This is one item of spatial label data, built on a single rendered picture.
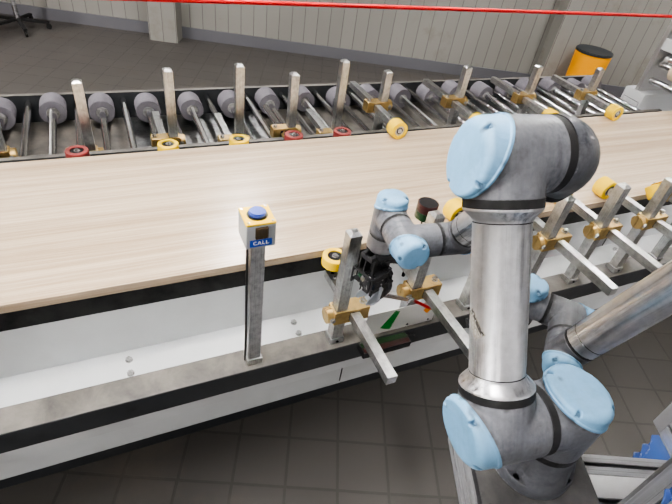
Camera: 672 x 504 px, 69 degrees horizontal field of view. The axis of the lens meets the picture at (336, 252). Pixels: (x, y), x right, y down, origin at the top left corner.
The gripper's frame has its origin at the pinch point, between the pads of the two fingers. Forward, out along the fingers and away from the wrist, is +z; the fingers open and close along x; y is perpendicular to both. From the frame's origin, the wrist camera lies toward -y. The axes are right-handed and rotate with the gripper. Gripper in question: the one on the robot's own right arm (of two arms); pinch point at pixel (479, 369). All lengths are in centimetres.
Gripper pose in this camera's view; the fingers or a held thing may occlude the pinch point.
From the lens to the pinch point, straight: 143.5
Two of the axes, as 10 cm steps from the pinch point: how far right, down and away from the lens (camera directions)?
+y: 3.9, 6.3, -6.7
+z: -1.3, 7.6, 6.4
